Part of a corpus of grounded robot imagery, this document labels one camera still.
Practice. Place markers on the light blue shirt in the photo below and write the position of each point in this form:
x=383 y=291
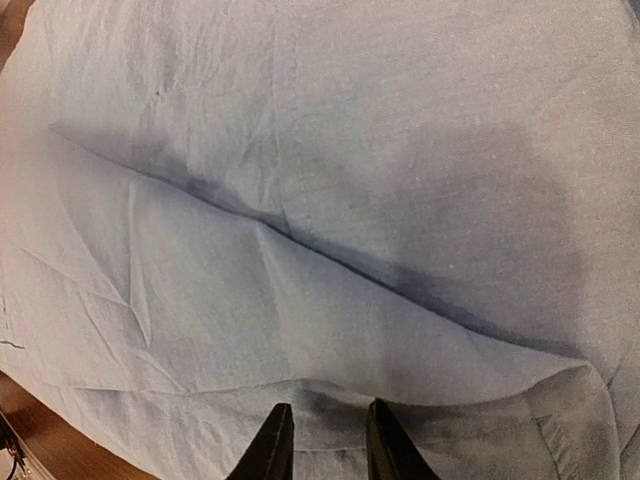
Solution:
x=211 y=207

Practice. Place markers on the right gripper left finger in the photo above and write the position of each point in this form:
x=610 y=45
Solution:
x=270 y=453

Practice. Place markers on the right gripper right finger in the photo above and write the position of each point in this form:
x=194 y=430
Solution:
x=391 y=454

